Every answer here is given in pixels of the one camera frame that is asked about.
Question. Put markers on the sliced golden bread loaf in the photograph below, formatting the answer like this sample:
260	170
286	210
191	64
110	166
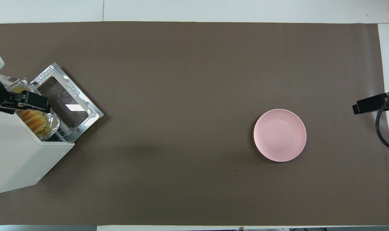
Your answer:
34	120

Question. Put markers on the aluminium foil tray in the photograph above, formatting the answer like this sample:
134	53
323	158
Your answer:
52	126

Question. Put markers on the glass oven door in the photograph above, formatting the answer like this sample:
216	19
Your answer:
64	102

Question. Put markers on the white toaster oven body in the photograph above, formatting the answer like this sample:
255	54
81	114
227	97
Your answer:
18	160

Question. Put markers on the pink round plate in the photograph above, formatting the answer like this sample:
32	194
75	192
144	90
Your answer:
280	135

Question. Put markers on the brown table mat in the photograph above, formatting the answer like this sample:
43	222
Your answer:
181	96

